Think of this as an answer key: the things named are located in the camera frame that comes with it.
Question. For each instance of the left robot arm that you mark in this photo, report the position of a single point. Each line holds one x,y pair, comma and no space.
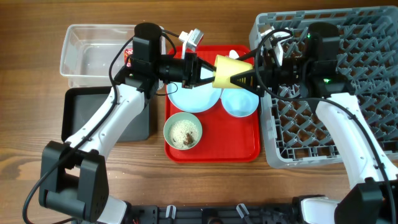
73,177

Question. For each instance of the light blue plate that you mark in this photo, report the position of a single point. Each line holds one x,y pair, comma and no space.
195,100

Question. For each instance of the clear plastic bin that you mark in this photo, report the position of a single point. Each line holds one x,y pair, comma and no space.
88,50

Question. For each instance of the green bowl with rice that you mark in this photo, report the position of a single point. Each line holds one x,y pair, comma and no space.
182,131

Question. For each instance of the red snack wrapper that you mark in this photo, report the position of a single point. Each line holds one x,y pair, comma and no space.
127,56

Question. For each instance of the red serving tray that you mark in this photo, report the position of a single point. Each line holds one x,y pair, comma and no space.
224,138

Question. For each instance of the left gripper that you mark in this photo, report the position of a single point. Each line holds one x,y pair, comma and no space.
191,58

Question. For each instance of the yellow plastic cup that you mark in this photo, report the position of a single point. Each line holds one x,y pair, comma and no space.
227,67

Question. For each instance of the white plastic spoon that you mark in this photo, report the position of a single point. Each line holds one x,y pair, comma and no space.
233,54

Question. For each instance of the light blue bowl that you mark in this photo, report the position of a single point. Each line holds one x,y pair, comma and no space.
239,102

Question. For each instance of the black plastic tray bin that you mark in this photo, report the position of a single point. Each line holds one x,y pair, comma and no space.
81,104

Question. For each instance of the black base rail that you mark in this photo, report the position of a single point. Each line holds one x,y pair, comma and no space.
265,214

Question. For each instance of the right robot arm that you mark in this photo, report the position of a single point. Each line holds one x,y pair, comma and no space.
372,197

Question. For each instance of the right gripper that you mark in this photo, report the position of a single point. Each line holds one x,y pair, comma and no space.
270,74

